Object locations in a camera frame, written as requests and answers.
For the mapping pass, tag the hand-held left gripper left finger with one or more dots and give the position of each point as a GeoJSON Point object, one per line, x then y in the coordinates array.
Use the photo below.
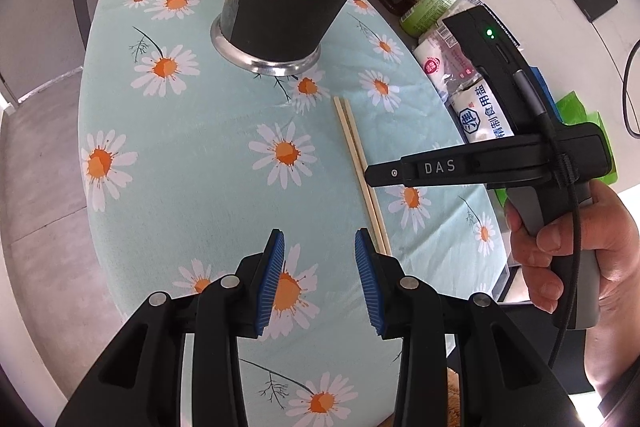
{"type": "Point", "coordinates": [270, 282]}

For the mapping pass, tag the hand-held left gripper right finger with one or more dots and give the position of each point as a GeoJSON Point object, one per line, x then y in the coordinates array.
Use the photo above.
{"type": "Point", "coordinates": [367, 282]}

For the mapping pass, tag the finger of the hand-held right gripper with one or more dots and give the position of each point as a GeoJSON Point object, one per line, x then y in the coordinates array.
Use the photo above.
{"type": "Point", "coordinates": [385, 175]}

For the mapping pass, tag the wooden chopstick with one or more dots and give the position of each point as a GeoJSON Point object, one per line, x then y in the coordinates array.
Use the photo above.
{"type": "Point", "coordinates": [348, 142]}
{"type": "Point", "coordinates": [357, 142]}

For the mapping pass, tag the person's right hand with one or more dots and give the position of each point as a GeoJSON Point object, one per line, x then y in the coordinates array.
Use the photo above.
{"type": "Point", "coordinates": [620, 257]}

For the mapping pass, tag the white salt bag blue print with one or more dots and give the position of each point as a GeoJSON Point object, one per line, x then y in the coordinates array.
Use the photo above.
{"type": "Point", "coordinates": [480, 117]}

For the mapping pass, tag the green packet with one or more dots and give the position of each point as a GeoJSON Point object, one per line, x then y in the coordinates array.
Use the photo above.
{"type": "Point", "coordinates": [570, 107]}

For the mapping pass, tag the white sugar bag red logo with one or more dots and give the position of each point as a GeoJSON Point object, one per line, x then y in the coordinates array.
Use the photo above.
{"type": "Point", "coordinates": [440, 57]}

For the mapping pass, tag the daisy print tablecloth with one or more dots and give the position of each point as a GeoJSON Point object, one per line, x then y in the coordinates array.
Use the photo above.
{"type": "Point", "coordinates": [200, 147]}

